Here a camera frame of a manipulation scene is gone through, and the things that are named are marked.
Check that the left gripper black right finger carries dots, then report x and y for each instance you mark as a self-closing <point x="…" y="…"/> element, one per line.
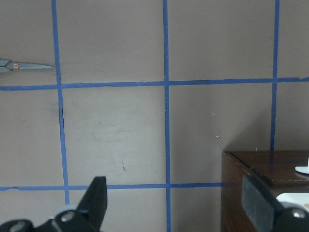
<point x="259" y="204"/>

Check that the dark brown wooden cabinet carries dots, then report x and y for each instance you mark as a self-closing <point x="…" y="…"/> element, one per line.
<point x="276" y="171"/>

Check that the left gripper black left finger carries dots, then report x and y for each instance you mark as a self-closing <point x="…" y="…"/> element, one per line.
<point x="93" y="204"/>

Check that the grey orange scissors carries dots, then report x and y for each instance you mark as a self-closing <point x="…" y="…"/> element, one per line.
<point x="7" y="66"/>

